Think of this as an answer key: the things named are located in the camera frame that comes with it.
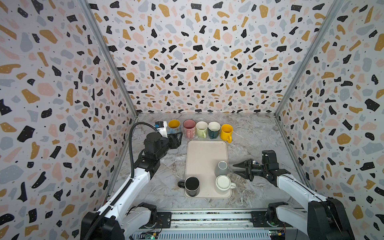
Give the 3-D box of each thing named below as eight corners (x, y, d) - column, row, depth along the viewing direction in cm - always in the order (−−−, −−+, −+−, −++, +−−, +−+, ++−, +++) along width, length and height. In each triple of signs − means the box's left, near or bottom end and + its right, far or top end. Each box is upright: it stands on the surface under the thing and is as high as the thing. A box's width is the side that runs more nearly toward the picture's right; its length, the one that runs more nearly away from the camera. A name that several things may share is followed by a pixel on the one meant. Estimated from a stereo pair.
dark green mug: (208, 141, 106) (208, 132, 99) (207, 130, 112) (208, 121, 105) (219, 141, 106) (221, 132, 99) (218, 130, 113) (219, 121, 105)
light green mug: (195, 142, 107) (195, 133, 99) (196, 130, 114) (195, 121, 106) (207, 142, 107) (208, 133, 99) (207, 130, 114) (207, 121, 106)
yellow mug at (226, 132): (221, 145, 105) (222, 136, 98) (219, 132, 112) (221, 124, 105) (232, 145, 105) (234, 136, 98) (230, 132, 112) (232, 124, 105)
